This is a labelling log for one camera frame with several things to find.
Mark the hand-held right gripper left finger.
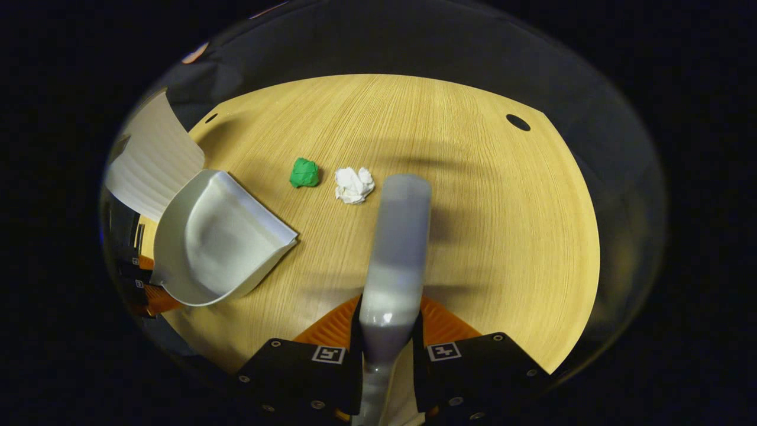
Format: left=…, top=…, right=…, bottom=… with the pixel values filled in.
left=235, top=294, right=364, bottom=422

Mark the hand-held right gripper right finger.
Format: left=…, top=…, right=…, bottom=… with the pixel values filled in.
left=412, top=296, right=551, bottom=424

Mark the white plastic dustpan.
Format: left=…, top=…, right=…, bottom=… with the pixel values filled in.
left=151, top=169, right=299, bottom=307

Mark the white ribbed garbage bin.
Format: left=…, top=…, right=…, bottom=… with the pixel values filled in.
left=104, top=89, right=206, bottom=223

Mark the small white broom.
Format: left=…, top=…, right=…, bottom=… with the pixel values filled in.
left=352, top=173, right=432, bottom=426

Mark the green paper ball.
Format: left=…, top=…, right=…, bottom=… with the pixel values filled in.
left=289, top=157, right=321, bottom=189

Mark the white paper ball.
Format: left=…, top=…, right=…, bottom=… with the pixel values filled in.
left=334, top=166, right=376, bottom=205

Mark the wooden desktop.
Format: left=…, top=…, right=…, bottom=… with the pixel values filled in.
left=137, top=73, right=601, bottom=379

